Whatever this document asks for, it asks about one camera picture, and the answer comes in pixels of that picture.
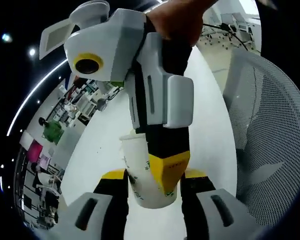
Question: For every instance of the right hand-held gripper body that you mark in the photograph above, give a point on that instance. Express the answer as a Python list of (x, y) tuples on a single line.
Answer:
[(102, 37)]

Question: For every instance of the white table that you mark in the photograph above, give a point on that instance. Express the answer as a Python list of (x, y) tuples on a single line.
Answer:
[(210, 100)]

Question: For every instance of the white office chair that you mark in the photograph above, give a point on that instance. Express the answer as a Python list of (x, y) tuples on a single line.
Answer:
[(86, 107)]

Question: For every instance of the grey mesh office chair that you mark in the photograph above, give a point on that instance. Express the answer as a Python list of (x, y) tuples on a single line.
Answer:
[(267, 125)]

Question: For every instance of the paper cup with green print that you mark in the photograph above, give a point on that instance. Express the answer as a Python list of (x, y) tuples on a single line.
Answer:
[(137, 160)]

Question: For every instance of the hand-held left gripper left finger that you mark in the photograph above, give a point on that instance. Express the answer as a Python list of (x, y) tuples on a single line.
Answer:
[(65, 225)]

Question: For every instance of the grey rounded headset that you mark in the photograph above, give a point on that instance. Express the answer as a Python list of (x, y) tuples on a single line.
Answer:
[(101, 104)]

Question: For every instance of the curved ceiling light strip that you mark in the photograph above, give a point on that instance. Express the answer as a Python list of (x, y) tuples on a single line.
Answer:
[(32, 95)]

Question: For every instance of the person's right hand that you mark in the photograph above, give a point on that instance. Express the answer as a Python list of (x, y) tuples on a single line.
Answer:
[(177, 20)]

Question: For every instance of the pink wall screen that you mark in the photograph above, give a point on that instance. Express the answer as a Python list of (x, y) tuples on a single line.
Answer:
[(35, 152)]

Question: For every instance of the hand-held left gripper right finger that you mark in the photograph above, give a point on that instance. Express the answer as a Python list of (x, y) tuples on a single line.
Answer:
[(205, 225)]

